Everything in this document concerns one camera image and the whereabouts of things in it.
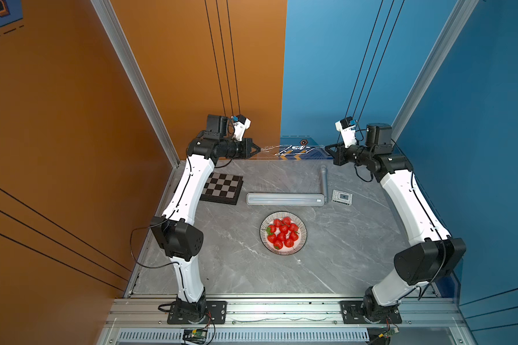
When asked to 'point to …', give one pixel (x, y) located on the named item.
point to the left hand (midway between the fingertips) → (260, 146)
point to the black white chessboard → (222, 187)
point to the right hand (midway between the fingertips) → (329, 146)
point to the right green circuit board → (391, 332)
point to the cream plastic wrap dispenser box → (285, 199)
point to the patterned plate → (297, 244)
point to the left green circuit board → (199, 333)
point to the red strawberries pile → (282, 231)
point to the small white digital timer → (342, 197)
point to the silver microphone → (324, 182)
